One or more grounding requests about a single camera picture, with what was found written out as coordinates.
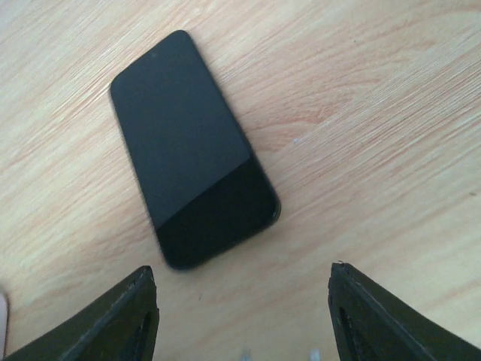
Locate pink cased phone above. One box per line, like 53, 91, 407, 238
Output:
0, 292, 8, 342

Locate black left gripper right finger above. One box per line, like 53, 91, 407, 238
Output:
328, 262, 480, 360

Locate black phone from white case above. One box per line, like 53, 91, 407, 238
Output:
110, 30, 281, 271

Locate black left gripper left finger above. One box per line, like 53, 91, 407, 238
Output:
5, 265, 159, 360

